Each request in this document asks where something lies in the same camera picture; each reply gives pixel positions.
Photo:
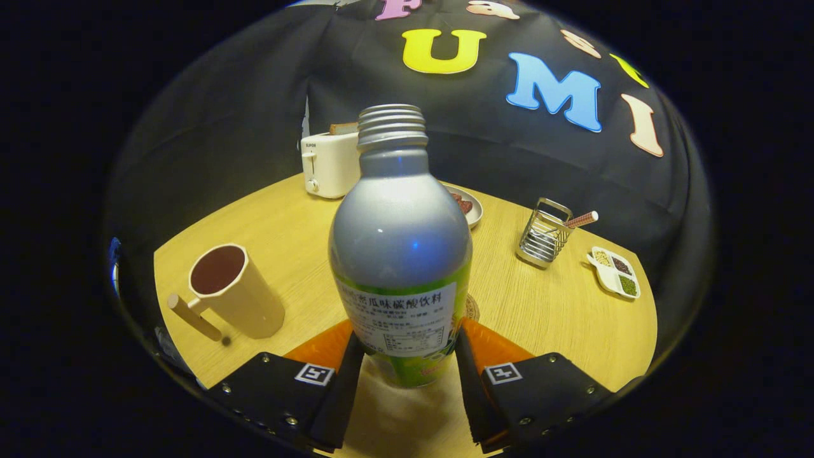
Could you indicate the silver juice bottle green label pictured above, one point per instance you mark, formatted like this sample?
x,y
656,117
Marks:
x,y
400,235

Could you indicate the toast slice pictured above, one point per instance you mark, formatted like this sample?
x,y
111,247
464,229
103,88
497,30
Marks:
x,y
343,128

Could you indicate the white toaster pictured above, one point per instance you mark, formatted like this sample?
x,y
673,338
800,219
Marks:
x,y
331,165

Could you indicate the black backdrop cloth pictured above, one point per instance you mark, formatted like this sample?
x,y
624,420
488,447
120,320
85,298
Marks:
x,y
254,108

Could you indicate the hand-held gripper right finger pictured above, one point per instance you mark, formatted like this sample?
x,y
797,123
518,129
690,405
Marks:
x,y
474,401

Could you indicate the small white plate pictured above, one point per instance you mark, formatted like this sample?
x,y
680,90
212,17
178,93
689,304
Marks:
x,y
475,213

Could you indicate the brown dried meat pieces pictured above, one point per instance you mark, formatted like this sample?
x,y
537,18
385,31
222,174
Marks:
x,y
463,205

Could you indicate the white divided snack dish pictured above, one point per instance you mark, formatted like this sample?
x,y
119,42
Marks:
x,y
613,273

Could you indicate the wooden table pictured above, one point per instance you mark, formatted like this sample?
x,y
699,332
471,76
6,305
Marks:
x,y
540,318

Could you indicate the round brown coaster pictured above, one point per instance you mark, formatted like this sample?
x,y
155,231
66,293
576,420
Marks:
x,y
472,307

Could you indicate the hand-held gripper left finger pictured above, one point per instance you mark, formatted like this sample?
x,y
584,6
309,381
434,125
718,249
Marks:
x,y
340,401

